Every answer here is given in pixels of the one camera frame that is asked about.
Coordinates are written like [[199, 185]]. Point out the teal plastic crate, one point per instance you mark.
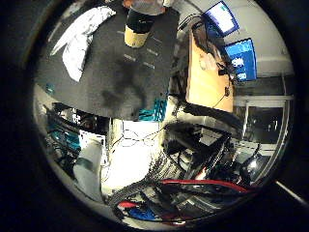
[[156, 111]]

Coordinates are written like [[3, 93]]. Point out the white plastic bin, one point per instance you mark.
[[88, 170]]

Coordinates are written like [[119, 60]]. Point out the dark grey table mat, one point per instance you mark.
[[106, 67]]

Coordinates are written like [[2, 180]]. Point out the small tilted computer monitor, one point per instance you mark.
[[221, 17]]

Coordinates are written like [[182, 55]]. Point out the large blue-screen computer monitor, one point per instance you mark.
[[243, 58]]

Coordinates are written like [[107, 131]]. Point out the black and tan spray bottle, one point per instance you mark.
[[139, 27]]

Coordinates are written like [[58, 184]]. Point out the white crumpled cloth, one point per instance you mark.
[[77, 48]]

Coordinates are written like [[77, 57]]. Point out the light wooden desk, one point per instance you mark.
[[206, 80]]

